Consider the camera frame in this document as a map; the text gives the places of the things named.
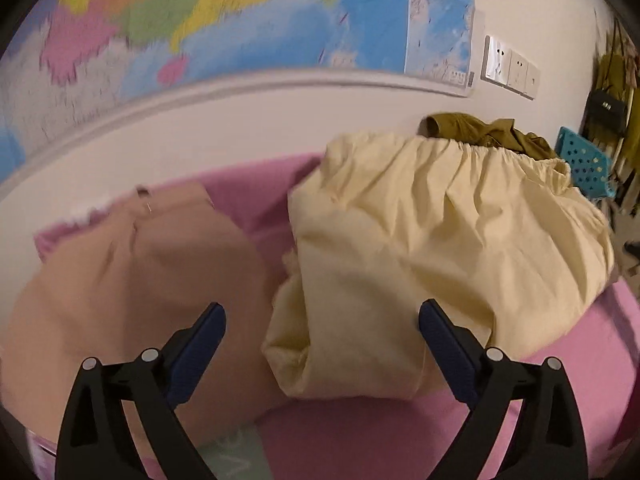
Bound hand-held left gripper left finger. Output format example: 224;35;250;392
54;302;227;480

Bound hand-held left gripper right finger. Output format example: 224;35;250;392
418;299;590;480

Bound pale yellow garment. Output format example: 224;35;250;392
261;130;616;402

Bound hanging olive clothes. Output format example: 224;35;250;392
592;17;640;206

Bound tan garment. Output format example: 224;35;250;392
0;182;301;448

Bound pale green printed cloth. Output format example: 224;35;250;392
192;422;273;480

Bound pink bed sheet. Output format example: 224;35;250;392
32;152;640;480

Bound olive green garment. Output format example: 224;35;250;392
417;114;558;161

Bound blue perforated plastic basket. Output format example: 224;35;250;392
555;126;618;201

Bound white bed headboard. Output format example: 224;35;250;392
0;69;591;221

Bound black hanging bag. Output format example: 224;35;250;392
584;91;630;136

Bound white wall switch plate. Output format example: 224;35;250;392
525;62;542;100
506;49;529;92

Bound white wall sockets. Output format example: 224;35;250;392
481;35;512;83

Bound small blue wall map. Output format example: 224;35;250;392
404;0;476;97

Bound large colourful wall map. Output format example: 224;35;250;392
0;0;416;181

